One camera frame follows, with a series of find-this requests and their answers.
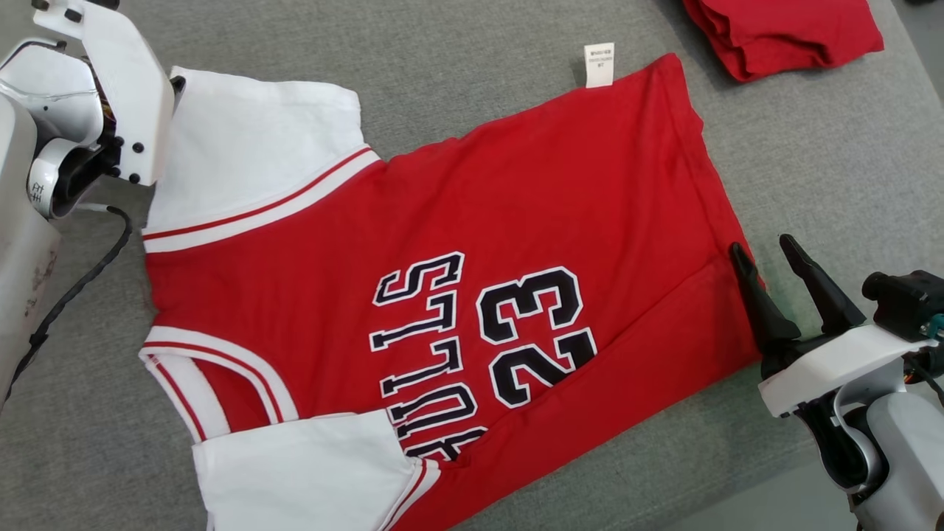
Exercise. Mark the teal right camera connector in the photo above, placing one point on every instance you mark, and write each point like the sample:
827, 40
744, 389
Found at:
936, 326

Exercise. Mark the red white basketball jersey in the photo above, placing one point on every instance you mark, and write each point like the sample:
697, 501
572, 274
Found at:
516, 192

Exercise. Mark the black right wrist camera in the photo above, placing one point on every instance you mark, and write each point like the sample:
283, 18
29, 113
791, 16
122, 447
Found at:
907, 302

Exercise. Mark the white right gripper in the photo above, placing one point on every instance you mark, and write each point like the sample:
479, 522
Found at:
841, 365

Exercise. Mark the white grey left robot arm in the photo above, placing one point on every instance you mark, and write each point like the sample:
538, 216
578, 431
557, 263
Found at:
118, 88

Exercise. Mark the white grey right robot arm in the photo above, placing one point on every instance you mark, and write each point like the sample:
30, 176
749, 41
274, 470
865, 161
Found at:
907, 442

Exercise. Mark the red shorts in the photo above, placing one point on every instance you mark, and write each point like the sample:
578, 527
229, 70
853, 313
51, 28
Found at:
796, 29

